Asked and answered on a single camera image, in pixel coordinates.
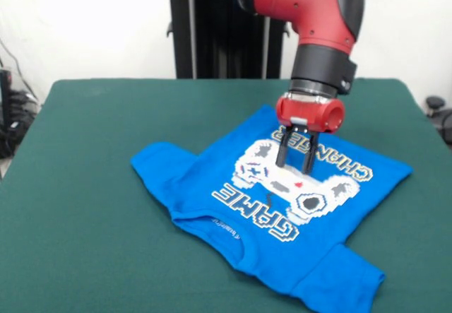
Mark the black box with red mark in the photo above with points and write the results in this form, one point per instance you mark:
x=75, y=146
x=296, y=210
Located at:
x=5, y=97

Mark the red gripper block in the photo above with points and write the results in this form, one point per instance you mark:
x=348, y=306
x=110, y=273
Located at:
x=303, y=113

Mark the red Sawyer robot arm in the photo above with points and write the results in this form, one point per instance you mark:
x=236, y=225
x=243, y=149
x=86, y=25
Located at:
x=303, y=16

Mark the blue shirt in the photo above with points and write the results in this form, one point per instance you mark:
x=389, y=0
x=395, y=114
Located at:
x=212, y=186

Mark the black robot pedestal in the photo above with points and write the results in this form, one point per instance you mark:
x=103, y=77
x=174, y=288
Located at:
x=212, y=34

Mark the dark green table cloth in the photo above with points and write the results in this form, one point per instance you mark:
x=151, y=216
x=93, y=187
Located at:
x=88, y=239

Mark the grey office chair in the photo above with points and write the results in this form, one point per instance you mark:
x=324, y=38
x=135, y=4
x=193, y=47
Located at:
x=439, y=115

